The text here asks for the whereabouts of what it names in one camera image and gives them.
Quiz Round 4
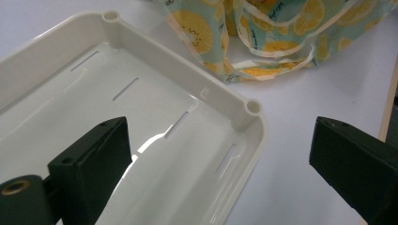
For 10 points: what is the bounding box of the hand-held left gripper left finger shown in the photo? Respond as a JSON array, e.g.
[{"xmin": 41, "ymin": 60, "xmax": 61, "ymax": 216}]
[{"xmin": 47, "ymin": 115, "xmax": 132, "ymax": 225}]

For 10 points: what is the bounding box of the lemon print cloth bag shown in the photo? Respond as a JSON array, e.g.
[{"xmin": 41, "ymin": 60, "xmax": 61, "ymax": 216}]
[{"xmin": 146, "ymin": 0, "xmax": 398, "ymax": 83}]

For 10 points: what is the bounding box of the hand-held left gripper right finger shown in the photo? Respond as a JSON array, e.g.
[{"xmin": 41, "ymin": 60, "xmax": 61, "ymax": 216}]
[{"xmin": 309, "ymin": 115, "xmax": 398, "ymax": 225}]

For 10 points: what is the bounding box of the white plastic tray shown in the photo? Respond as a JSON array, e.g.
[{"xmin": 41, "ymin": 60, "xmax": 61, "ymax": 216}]
[{"xmin": 0, "ymin": 9, "xmax": 269, "ymax": 225}]

